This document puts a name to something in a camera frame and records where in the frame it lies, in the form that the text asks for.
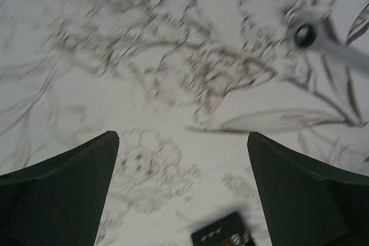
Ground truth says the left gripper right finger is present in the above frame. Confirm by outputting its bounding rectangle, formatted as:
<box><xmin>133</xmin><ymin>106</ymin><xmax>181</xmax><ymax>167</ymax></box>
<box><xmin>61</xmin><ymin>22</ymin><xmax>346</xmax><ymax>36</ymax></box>
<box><xmin>247</xmin><ymin>132</ymin><xmax>368</xmax><ymax>246</ymax></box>

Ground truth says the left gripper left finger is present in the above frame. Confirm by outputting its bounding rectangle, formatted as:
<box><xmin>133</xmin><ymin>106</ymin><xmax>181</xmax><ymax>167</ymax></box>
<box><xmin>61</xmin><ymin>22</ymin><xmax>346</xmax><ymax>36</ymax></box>
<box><xmin>1</xmin><ymin>131</ymin><xmax>119</xmax><ymax>246</ymax></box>

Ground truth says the black fuse box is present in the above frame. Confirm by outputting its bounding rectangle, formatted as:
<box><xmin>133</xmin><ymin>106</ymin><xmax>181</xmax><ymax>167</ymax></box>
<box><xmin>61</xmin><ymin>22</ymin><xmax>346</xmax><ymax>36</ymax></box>
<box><xmin>190</xmin><ymin>211</ymin><xmax>256</xmax><ymax>246</ymax></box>

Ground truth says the silver ratchet wrench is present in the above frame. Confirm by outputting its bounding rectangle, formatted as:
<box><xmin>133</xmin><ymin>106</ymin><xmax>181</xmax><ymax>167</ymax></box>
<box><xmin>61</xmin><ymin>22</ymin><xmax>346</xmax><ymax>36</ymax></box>
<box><xmin>285</xmin><ymin>10</ymin><xmax>368</xmax><ymax>76</ymax></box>

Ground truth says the floral patterned table mat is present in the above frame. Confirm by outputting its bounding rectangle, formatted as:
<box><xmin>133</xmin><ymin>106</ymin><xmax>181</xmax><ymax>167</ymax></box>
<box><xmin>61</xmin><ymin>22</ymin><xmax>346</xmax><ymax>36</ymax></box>
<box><xmin>1</xmin><ymin>0</ymin><xmax>368</xmax><ymax>245</ymax></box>

